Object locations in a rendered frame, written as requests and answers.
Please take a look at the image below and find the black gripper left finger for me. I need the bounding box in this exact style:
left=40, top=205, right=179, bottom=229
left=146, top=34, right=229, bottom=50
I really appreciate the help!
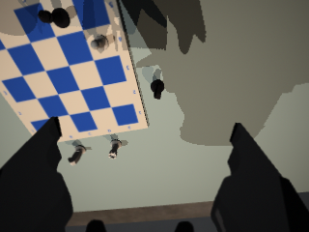
left=0, top=116, right=73, bottom=232

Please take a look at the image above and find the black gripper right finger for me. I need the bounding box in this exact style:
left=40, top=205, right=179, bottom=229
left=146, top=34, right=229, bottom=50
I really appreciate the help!
left=211, top=123, right=309, bottom=232

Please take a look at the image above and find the blue and cream chessboard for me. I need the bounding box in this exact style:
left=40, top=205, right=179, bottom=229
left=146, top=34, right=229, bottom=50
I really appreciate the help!
left=0, top=0, right=148, bottom=142

